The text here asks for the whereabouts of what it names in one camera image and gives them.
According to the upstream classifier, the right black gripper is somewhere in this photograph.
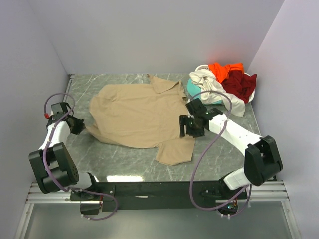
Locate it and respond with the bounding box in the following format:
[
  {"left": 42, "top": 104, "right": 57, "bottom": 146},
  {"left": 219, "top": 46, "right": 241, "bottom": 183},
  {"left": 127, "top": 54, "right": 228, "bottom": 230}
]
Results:
[{"left": 179, "top": 115, "right": 205, "bottom": 138}]

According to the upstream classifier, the beige polo shirt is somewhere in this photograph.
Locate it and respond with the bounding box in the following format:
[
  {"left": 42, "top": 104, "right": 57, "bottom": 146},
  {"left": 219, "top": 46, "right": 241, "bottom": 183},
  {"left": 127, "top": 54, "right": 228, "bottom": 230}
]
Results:
[{"left": 87, "top": 75, "right": 195, "bottom": 166}]

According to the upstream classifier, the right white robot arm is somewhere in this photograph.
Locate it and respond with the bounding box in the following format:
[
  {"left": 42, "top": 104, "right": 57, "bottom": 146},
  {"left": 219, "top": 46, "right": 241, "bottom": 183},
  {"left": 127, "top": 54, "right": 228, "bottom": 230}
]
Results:
[{"left": 179, "top": 99, "right": 283, "bottom": 199}]

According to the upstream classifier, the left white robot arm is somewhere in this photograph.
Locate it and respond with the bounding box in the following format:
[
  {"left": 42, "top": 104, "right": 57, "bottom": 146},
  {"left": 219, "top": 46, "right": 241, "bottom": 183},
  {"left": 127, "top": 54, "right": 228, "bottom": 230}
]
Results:
[{"left": 28, "top": 102, "right": 100, "bottom": 200}]

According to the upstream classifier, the teal shirt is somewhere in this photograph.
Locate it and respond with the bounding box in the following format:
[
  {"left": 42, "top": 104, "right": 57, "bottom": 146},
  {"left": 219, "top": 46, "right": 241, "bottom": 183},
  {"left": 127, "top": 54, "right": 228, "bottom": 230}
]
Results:
[{"left": 186, "top": 78, "right": 223, "bottom": 105}]

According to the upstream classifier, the white shirt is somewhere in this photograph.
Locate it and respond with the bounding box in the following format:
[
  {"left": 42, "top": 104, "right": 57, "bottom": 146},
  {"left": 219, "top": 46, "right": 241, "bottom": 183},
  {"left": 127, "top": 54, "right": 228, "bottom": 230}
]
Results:
[{"left": 189, "top": 69, "right": 246, "bottom": 117}]

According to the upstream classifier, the white laundry basket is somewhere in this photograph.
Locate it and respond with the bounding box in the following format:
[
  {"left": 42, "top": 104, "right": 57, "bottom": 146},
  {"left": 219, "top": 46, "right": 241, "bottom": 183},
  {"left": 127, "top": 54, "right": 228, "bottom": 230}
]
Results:
[{"left": 195, "top": 65, "right": 255, "bottom": 102}]

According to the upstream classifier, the orange shirt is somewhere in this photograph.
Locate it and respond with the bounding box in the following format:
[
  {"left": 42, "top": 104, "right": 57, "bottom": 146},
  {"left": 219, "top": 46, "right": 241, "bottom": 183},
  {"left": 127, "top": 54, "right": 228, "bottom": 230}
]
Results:
[{"left": 208, "top": 62, "right": 245, "bottom": 83}]

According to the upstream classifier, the dark red shirt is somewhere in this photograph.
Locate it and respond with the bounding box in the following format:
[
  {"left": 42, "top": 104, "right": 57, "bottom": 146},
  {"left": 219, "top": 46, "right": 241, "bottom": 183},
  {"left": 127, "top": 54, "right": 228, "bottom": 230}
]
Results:
[{"left": 221, "top": 70, "right": 257, "bottom": 103}]

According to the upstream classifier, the black base beam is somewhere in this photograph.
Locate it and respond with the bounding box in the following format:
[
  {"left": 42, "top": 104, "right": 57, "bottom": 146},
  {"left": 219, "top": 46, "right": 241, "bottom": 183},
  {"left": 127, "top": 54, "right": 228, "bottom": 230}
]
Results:
[{"left": 69, "top": 181, "right": 252, "bottom": 213}]

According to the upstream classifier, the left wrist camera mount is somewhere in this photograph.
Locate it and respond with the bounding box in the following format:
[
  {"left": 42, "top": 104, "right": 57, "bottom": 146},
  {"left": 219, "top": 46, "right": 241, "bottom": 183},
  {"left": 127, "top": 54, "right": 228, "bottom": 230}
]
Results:
[{"left": 44, "top": 111, "right": 55, "bottom": 126}]

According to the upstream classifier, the aluminium rail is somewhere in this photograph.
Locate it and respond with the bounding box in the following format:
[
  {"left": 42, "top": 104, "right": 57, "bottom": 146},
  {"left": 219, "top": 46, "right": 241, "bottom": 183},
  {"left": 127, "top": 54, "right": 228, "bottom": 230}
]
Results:
[{"left": 25, "top": 181, "right": 290, "bottom": 204}]

